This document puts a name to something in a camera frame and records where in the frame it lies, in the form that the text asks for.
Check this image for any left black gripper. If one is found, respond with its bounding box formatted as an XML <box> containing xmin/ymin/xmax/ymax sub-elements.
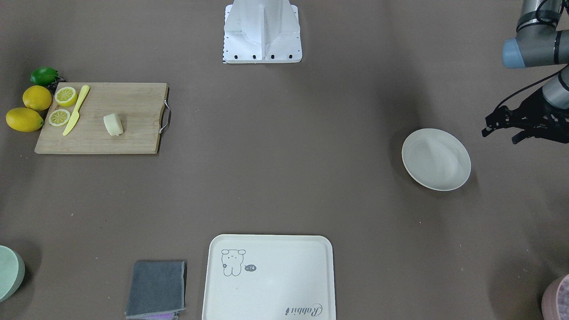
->
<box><xmin>511</xmin><ymin>89</ymin><xmax>569</xmax><ymax>144</ymax></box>

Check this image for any beige round plate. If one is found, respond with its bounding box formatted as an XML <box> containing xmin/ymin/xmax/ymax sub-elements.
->
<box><xmin>401</xmin><ymin>128</ymin><xmax>472</xmax><ymax>191</ymax></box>

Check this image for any white steamed bun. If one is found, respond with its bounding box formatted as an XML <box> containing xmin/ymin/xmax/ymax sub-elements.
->
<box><xmin>103</xmin><ymin>113</ymin><xmax>124</xmax><ymax>136</ymax></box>

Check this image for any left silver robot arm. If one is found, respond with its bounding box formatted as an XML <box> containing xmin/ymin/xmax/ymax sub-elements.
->
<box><xmin>502</xmin><ymin>0</ymin><xmax>568</xmax><ymax>143</ymax></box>

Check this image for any beige rabbit tray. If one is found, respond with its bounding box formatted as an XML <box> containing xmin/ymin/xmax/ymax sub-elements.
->
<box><xmin>202</xmin><ymin>234</ymin><xmax>336</xmax><ymax>320</ymax></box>

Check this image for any lemon half near bun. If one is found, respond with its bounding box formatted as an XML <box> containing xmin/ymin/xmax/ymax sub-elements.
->
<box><xmin>46</xmin><ymin>108</ymin><xmax>71</xmax><ymax>127</ymax></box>

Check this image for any pink bowl with ice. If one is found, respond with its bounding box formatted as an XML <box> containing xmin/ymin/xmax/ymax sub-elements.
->
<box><xmin>542</xmin><ymin>275</ymin><xmax>569</xmax><ymax>320</ymax></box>

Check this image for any wooden cutting board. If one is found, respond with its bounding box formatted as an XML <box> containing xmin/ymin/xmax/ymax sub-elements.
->
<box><xmin>35</xmin><ymin>82</ymin><xmax>169</xmax><ymax>154</ymax></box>

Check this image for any grey folded cloth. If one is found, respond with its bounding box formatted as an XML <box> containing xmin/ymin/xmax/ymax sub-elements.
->
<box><xmin>125</xmin><ymin>260</ymin><xmax>186</xmax><ymax>320</ymax></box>

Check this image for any yellow plastic knife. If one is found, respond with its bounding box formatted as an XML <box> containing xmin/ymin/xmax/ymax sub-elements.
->
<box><xmin>63</xmin><ymin>85</ymin><xmax>91</xmax><ymax>136</ymax></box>

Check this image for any lemon half near edge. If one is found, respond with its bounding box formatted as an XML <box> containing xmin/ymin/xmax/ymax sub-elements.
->
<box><xmin>54</xmin><ymin>87</ymin><xmax>79</xmax><ymax>108</ymax></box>

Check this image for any green lime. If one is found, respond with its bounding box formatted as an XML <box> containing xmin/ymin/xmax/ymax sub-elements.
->
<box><xmin>30</xmin><ymin>67</ymin><xmax>60</xmax><ymax>87</ymax></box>

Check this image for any whole lemon near lime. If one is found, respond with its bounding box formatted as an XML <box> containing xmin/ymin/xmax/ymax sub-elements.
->
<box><xmin>22</xmin><ymin>85</ymin><xmax>52</xmax><ymax>112</ymax></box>

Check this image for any whole lemon far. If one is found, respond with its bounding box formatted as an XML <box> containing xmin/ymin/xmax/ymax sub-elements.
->
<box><xmin>5</xmin><ymin>108</ymin><xmax>44</xmax><ymax>132</ymax></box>

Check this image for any mint green bowl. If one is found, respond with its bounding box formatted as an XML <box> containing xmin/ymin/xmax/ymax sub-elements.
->
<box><xmin>0</xmin><ymin>245</ymin><xmax>25</xmax><ymax>302</ymax></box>

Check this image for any white pedestal column base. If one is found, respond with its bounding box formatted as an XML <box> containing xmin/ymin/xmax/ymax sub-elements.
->
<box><xmin>222</xmin><ymin>0</ymin><xmax>303</xmax><ymax>64</ymax></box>

